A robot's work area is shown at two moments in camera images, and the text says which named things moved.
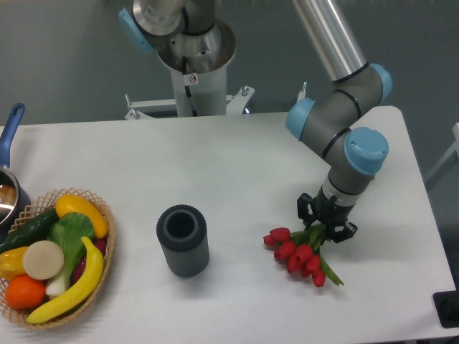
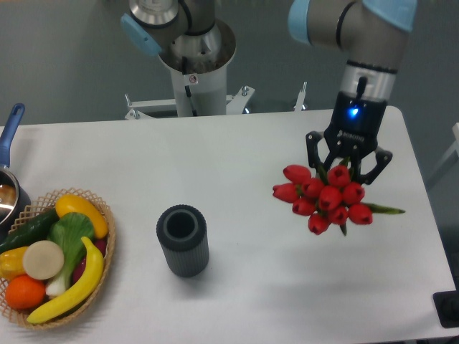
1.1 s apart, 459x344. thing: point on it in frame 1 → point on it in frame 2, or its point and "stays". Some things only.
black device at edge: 447,306 stays
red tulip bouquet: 300,251 → 334,201
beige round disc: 43,260 stays
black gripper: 328,211 → 355,123
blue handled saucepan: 13,201 stays
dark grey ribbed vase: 182,231 stays
